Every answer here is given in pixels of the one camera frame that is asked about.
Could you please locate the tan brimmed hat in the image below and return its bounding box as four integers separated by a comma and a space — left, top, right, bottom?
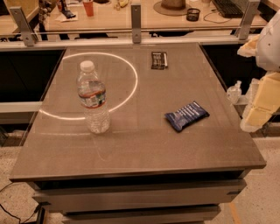
153, 0, 191, 16

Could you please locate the black mesh pen cup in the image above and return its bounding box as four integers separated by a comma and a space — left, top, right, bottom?
186, 8, 200, 22

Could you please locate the black floor cable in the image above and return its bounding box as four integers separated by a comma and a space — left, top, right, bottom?
0, 182, 42, 224

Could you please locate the small clear sanitizer bottle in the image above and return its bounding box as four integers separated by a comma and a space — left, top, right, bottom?
227, 80, 242, 104

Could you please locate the grey metal bracket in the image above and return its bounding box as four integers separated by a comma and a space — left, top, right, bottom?
235, 0, 261, 40
10, 6, 38, 46
130, 3, 141, 44

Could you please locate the grey drawer cabinet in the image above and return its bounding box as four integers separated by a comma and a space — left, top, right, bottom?
27, 170, 249, 224

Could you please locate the middle grey metal bracket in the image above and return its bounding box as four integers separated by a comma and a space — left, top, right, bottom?
130, 3, 141, 44

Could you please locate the clear plastic water bottle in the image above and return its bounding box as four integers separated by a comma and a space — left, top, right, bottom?
76, 60, 110, 134

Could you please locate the orange plastic cup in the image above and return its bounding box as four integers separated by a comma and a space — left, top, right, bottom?
83, 0, 94, 17

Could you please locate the blue rxbar blueberry packet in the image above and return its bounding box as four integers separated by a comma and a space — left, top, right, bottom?
164, 101, 209, 132

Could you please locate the horizontal metal rail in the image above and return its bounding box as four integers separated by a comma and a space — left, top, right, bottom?
0, 25, 266, 38

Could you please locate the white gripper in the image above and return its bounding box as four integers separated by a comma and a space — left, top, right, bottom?
240, 10, 280, 132

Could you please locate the right grey metal bracket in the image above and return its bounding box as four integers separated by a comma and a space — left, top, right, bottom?
235, 0, 261, 40

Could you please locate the left grey metal bracket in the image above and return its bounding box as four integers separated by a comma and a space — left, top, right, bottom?
10, 6, 38, 46

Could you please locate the black computer keyboard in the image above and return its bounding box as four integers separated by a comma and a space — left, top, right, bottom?
212, 0, 243, 18

